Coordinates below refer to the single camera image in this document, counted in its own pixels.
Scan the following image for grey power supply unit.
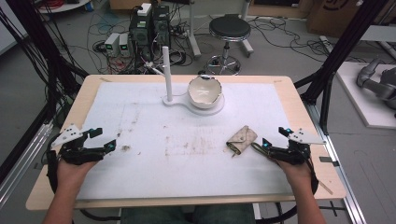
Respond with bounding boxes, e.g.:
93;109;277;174
104;32;121;58
118;33;132;58

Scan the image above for beige key pouch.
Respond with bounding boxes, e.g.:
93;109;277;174
225;125;266;159

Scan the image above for black round stool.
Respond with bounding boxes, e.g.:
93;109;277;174
205;13;252;77

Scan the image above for black computer tower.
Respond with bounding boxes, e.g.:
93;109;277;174
151;5;172;52
128;12;154;62

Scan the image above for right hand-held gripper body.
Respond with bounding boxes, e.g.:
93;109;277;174
268;127;327;166

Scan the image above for person's legs in jeans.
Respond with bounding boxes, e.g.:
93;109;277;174
120;203;257;224

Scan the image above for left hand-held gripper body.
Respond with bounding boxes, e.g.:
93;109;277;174
50;123;106;166

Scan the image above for white stand with pole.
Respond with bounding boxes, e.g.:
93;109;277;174
145;46;226;117

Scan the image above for person's left hand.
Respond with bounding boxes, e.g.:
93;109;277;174
55;156;101;194

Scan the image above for white foam mat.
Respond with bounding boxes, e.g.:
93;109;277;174
76;81;295;201

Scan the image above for black metal frame post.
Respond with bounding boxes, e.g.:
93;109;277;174
293;0;389;135

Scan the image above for cardboard box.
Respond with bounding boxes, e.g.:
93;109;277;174
305;0;389;39

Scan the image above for white box on computer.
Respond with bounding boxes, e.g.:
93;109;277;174
136;2;153;18

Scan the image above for white floor board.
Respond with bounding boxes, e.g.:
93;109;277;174
335;61;396;131

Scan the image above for white metal table leg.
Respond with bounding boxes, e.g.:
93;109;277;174
238;0;255;58
186;0;203;59

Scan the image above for black frame with cable bundle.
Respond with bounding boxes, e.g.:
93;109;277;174
0;0;91;185

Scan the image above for person's right hand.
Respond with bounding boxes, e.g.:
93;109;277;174
276;158;314;194

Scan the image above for tangle of floor cables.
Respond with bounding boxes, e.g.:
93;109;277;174
83;6;200;74

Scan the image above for white shell-shaped ceramic bowl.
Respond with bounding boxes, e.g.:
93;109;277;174
187;74;223;110

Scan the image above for aluminium rail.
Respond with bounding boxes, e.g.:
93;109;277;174
0;121;54;208
303;100;369;224

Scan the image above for black tape strip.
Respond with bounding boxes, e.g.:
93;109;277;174
318;156;341;168

